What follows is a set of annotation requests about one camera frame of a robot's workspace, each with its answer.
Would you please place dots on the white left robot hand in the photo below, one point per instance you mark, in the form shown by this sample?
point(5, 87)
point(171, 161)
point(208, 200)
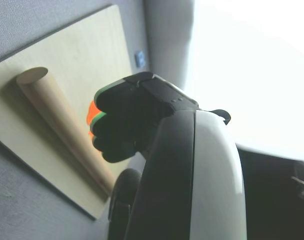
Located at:
point(212, 175)

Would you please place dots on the wooden rolling pin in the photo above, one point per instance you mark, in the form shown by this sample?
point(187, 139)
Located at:
point(54, 105)

